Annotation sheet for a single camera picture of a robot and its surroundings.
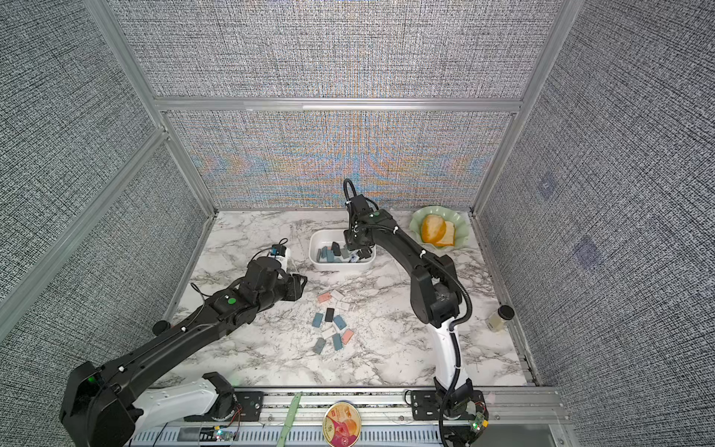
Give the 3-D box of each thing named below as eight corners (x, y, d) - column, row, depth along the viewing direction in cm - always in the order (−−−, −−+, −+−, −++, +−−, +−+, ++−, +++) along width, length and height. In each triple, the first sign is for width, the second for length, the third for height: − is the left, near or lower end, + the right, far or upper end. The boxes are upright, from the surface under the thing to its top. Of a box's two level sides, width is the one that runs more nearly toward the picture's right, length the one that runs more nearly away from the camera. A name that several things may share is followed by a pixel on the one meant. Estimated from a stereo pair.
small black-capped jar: (486, 332, 88) (499, 319, 80) (488, 318, 91) (500, 303, 83) (499, 337, 87) (513, 324, 79) (500, 322, 90) (514, 308, 82)
